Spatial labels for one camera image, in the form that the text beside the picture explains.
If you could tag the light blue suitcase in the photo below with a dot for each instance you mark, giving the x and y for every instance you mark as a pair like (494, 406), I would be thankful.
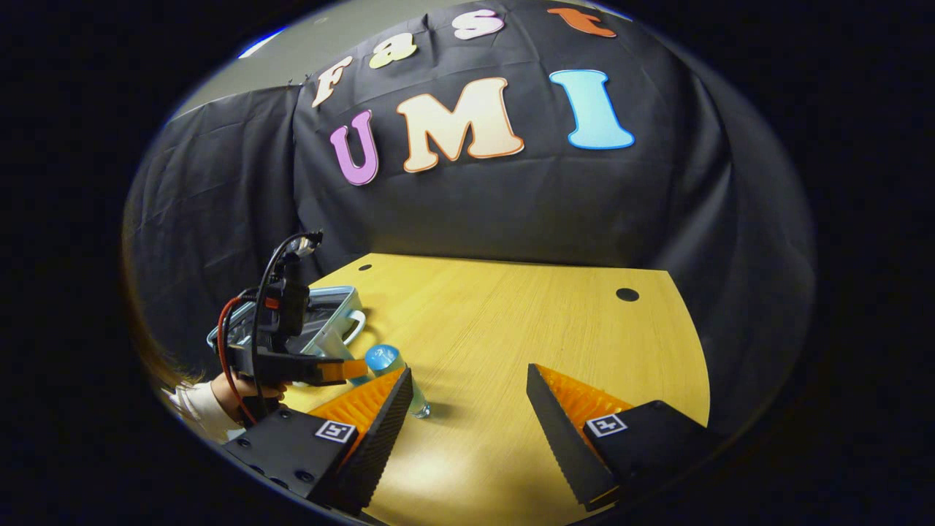
(332, 303)

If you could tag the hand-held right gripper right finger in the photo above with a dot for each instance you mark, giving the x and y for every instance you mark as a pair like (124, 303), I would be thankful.
(562, 438)

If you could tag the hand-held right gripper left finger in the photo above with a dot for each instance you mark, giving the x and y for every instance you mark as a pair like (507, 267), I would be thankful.
(380, 438)

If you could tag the blue skin care bottle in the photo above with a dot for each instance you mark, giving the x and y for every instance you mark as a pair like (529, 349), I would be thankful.
(383, 359)

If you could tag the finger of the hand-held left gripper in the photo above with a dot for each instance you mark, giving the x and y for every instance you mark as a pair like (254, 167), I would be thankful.
(343, 370)

